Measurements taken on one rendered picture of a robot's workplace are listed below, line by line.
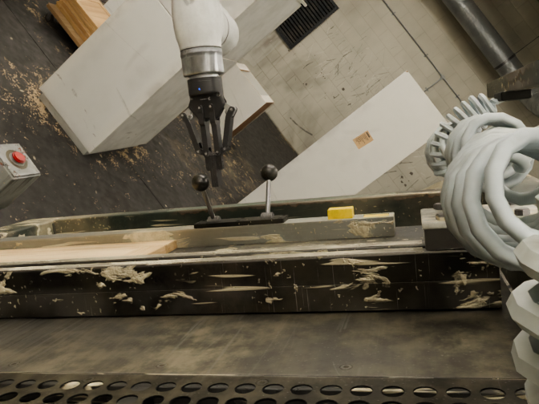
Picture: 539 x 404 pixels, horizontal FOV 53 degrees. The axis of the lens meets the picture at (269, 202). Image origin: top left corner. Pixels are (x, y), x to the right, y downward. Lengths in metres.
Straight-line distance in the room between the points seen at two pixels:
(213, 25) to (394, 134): 3.67
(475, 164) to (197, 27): 0.97
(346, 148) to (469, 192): 4.54
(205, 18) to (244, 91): 4.99
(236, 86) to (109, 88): 2.66
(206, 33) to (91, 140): 2.72
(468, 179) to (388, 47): 8.95
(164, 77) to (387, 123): 2.04
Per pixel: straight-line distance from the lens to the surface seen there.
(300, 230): 1.10
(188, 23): 1.18
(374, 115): 4.75
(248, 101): 6.15
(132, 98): 3.68
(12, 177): 1.64
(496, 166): 0.24
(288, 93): 9.33
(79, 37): 5.01
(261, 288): 0.68
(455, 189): 0.26
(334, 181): 4.83
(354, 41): 9.23
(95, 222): 1.57
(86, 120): 3.85
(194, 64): 1.18
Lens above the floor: 1.84
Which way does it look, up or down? 17 degrees down
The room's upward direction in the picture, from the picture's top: 52 degrees clockwise
